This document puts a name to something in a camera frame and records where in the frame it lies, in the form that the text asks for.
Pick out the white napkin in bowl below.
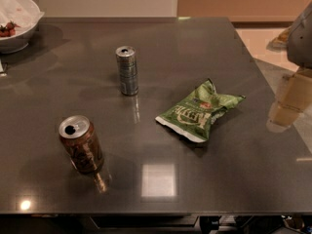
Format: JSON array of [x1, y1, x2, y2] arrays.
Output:
[[0, 0, 44, 27]]

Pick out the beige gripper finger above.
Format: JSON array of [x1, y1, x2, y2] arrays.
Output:
[[268, 67, 312, 127]]

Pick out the green jalapeno chip bag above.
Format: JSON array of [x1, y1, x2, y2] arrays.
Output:
[[155, 79, 245, 143]]

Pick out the orange soda can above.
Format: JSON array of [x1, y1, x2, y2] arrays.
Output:
[[58, 115, 104, 174]]

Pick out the silver blue energy drink can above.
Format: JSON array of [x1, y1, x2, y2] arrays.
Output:
[[115, 46, 138, 96]]

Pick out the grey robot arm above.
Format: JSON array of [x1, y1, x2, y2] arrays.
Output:
[[267, 3, 312, 133]]

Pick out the red strawberries in bowl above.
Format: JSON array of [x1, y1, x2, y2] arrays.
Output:
[[0, 21, 18, 37]]

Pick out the white bowl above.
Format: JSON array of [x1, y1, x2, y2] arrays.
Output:
[[0, 21, 39, 54]]

